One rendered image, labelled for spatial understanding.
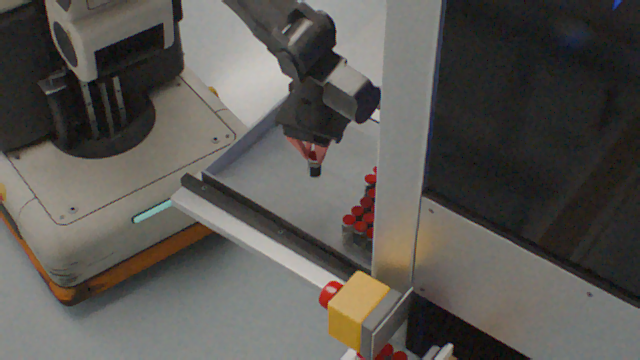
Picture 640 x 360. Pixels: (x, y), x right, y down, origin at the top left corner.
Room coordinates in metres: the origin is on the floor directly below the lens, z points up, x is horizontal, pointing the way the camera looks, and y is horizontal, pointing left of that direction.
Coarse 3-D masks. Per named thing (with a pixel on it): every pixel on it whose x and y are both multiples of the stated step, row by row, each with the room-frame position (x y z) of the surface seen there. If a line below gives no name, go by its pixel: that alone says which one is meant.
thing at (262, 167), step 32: (256, 128) 1.20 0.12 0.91; (352, 128) 1.23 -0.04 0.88; (224, 160) 1.14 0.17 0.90; (256, 160) 1.15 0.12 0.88; (288, 160) 1.15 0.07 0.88; (352, 160) 1.15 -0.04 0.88; (224, 192) 1.07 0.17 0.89; (256, 192) 1.08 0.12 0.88; (288, 192) 1.08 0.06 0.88; (320, 192) 1.08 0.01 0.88; (352, 192) 1.08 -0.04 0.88; (288, 224) 0.99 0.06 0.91; (320, 224) 1.01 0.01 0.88; (352, 256) 0.95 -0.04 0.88
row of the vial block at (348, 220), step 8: (360, 200) 1.02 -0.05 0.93; (368, 200) 1.02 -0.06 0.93; (352, 208) 1.01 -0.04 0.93; (360, 208) 1.01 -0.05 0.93; (368, 208) 1.01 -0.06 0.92; (344, 216) 0.99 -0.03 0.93; (352, 216) 0.99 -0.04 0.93; (360, 216) 0.99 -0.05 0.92; (344, 224) 0.98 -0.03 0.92; (352, 224) 0.98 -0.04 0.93; (344, 232) 0.98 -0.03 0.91; (352, 232) 0.98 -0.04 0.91; (344, 240) 0.98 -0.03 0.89; (352, 240) 0.98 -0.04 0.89
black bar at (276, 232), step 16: (192, 176) 1.10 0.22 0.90; (208, 192) 1.07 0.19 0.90; (224, 208) 1.04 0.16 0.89; (240, 208) 1.03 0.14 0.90; (256, 224) 1.00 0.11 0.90; (272, 224) 1.00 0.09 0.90; (288, 240) 0.97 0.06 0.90; (304, 240) 0.97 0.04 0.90; (304, 256) 0.95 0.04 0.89; (320, 256) 0.94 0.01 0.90; (336, 272) 0.91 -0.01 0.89; (352, 272) 0.90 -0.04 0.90
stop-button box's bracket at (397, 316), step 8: (408, 296) 0.77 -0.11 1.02; (400, 304) 0.76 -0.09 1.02; (408, 304) 0.78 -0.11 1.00; (392, 312) 0.74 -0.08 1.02; (400, 312) 0.76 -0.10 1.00; (408, 312) 0.78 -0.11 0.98; (384, 320) 0.73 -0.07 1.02; (392, 320) 0.74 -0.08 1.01; (400, 320) 0.76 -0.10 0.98; (384, 328) 0.73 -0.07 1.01; (392, 328) 0.75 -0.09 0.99; (376, 336) 0.71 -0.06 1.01; (384, 336) 0.73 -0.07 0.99; (376, 344) 0.72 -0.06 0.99; (384, 344) 0.73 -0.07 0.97; (376, 352) 0.72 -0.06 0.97
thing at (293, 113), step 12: (288, 96) 1.10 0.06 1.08; (288, 108) 1.07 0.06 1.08; (300, 108) 1.04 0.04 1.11; (312, 108) 1.03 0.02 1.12; (324, 108) 1.03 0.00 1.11; (276, 120) 1.05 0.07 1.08; (288, 120) 1.05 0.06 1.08; (300, 120) 1.04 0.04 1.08; (312, 120) 1.03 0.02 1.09; (324, 120) 1.03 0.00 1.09; (336, 120) 1.05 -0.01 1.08; (348, 120) 1.05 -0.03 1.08; (312, 132) 1.03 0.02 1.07; (324, 132) 1.02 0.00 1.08; (336, 132) 1.02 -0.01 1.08
